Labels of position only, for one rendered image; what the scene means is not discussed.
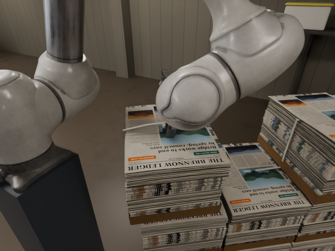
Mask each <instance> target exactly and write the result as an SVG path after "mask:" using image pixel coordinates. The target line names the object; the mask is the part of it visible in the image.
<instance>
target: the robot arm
mask: <svg viewBox="0 0 335 251"><path fill-rule="evenodd" d="M203 1H204V3H205V4H206V6H207V7H208V9H209V11H210V13H211V16H212V20H213V30H212V34H211V37H210V39H209V40H210V42H211V52H210V53H208V54H206V55H205V56H203V57H201V58H199V59H198V60H196V61H194V62H192V63H190V64H188V65H185V66H182V67H180V68H179V69H178V70H177V71H176V72H174V73H172V72H171V70H170V69H162V70H161V73H162V75H163V76H162V80H161V81H160V83H159V85H160V87H159V89H158V91H157V95H156V107H157V111H158V113H159V115H160V116H161V118H162V119H163V120H164V121H165V123H166V124H162V126H163V127H164V128H163V132H166V138H173V137H174V136H175V133H176V130H177V129H180V130H188V131H191V130H198V129H201V128H204V127H206V126H208V125H210V124H211V123H212V122H214V121H215V120H216V119H217V118H218V117H219V115H220V114H221V113H222V112H223V111H224V110H225V109H227V108H228V107H229V106H231V105H232V104H233V103H235V102H236V101H238V100H240V99H242V98H243V97H246V96H248V95H251V94H253V93H255V92H256V91H258V90H260V89H261V88H263V87H265V86H266V85H268V84H269V83H270V82H272V81H273V80H274V79H276V78H277V77H278V76H280V75H281V74H282V73H283V72H285V71H286V70H287V69H288V68H289V67H290V66H291V65H292V64H293V63H294V62H295V60H296V59H297V58H298V56H299V55H300V53H301V51H302V49H303V47H304V43H305V33H304V29H303V27H302V24H301V23H300V21H299V20H298V19H297V18H296V17H294V16H292V15H290V14H286V13H281V12H275V13H272V14H270V13H269V12H268V11H267V10H266V8H265V6H259V5H256V4H253V3H252V2H250V1H249V0H203ZM43 7H44V21H45V35H46V51H45V52H44V53H43V54H42V55H41V56H40V57H39V59H38V65H37V68H36V71H35V74H34V79H31V78H30V77H29V76H27V75H25V74H23V73H21V72H18V71H12V70H0V183H1V182H5V183H6V184H8V185H10V186H11V187H12V189H13V190H14V192H21V191H23V190H25V189H26V188H27V187H28V186H29V185H30V184H31V183H32V182H33V181H35V180H36V179H38V178H39V177H41V176H42V175H44V174H45V173H46V172H48V171H49V170H51V169H52V168H54V167H55V166H57V165H58V164H60V163H61V162H63V161H65V160H67V159H69V158H71V157H72V152H71V150H68V149H62V148H60V147H58V146H55V145H54V143H53V141H52V138H51V134H53V133H54V131H55V130H56V129H57V127H58V126H59V125H60V124H61V123H62V122H65V121H67V120H69V119H71V118H72V117H74V116H76V115H77V114H79V113H81V112H82V111H84V110H85V109H86V108H88V107H89V106H90V105H91V104H92V103H93V102H94V101H95V100H96V98H97V96H98V94H99V91H100V80H99V77H98V75H97V73H96V72H95V71H94V69H93V68H92V64H91V62H90V61H89V59H88V58H87V57H86V56H85V55H84V54H83V46H84V16H85V0H43Z"/></svg>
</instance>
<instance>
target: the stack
mask: <svg viewBox="0 0 335 251"><path fill-rule="evenodd" d="M222 146H223V148H224V150H225V152H226V154H227V156H228V158H229V160H230V162H231V169H230V173H229V176H227V177H225V179H226V180H225V184H224V188H223V189H222V190H221V196H220V202H221V204H222V205H221V209H220V212H219V213H215V214H208V215H201V216H194V217H187V218H180V219H172V220H165V221H158V222H151V223H144V224H141V234H142V239H143V249H144V251H200V250H208V249H216V248H221V246H222V244H223V245H224V247H227V246H233V245H239V244H246V243H253V242H260V241H267V240H275V239H283V238H290V237H294V235H297V236H298V237H299V236H305V235H313V234H320V233H328V232H335V202H329V203H322V204H316V205H314V204H313V203H312V202H311V201H310V200H309V198H308V197H307V196H306V195H305V194H304V193H303V192H302V191H301V189H300V188H299V187H298V186H297V185H296V184H295V183H294V182H293V181H292V179H291V178H290V177H289V176H288V175H287V174H286V173H285V172H284V170H283V169H282V168H281V167H280V166H279V165H278V164H277V163H276V161H275V160H274V159H273V158H272V157H271V156H270V155H269V154H268V152H267V151H266V150H265V149H264V148H263V147H262V146H261V145H260V144H259V143H241V144H230V145H222ZM239 251H335V237H330V238H323V239H317V240H311V241H304V242H298V243H294V242H292V243H287V244H280V245H273V246H266V247H260V248H253V249H246V250H239Z"/></svg>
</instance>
